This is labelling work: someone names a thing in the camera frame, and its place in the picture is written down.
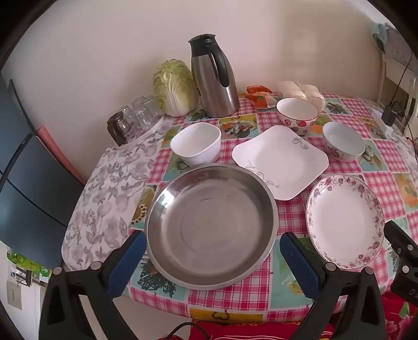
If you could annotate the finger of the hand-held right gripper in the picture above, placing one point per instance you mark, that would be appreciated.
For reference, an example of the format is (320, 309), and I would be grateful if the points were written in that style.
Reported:
(400, 238)

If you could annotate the round floral rimmed plate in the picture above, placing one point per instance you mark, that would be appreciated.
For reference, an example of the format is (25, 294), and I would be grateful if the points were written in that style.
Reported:
(346, 219)

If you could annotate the teal cloth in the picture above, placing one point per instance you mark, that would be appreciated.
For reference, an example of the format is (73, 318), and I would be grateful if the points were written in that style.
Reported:
(379, 36)

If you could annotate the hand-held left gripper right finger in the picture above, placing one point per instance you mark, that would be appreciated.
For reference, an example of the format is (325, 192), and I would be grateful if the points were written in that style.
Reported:
(300, 265)

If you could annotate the napa cabbage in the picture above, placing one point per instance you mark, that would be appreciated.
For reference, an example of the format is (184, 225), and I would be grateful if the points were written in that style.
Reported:
(173, 88)

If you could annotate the stainless steel thermos jug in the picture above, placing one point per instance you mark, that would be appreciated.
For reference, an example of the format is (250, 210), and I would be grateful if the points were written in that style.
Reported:
(212, 81)

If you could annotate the white square plate grey print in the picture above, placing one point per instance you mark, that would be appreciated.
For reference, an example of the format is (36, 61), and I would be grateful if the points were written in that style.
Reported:
(281, 160)

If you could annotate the bag of steamed buns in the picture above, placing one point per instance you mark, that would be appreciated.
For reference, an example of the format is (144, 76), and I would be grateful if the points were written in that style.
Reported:
(310, 91)

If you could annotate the green packet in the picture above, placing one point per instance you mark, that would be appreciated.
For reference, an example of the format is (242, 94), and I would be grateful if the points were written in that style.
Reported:
(26, 264)

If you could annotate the clear drinking glass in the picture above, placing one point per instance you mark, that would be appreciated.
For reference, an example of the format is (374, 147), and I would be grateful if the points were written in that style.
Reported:
(140, 114)
(128, 122)
(152, 109)

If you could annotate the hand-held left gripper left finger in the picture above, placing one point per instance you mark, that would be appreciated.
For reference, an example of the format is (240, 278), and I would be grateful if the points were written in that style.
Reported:
(127, 264)

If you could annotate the white power strip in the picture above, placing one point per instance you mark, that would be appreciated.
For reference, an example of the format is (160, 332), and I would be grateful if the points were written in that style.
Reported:
(380, 122)

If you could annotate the orange snack packet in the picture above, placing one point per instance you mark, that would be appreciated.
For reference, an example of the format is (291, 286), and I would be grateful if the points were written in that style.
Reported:
(259, 96)

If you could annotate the stainless steel basin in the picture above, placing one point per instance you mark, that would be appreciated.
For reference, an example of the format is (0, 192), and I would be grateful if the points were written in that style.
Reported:
(212, 229)

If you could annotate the white shelf rack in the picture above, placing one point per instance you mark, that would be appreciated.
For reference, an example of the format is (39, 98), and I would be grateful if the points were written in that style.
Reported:
(387, 75)

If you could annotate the black power adapter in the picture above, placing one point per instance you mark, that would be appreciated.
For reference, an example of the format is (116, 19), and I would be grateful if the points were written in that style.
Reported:
(392, 114)

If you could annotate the red rimmed strawberry print bowl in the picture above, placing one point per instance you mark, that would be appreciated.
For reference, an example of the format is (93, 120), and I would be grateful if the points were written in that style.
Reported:
(297, 112)

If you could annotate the plain white square bowl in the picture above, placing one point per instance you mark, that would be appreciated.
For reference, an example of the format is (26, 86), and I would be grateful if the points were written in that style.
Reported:
(196, 144)

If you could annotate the pink board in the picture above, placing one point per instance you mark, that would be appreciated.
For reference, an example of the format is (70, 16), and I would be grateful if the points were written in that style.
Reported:
(55, 150)

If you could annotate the floral printed board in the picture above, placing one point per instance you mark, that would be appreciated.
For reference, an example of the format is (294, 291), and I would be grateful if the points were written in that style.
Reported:
(398, 45)

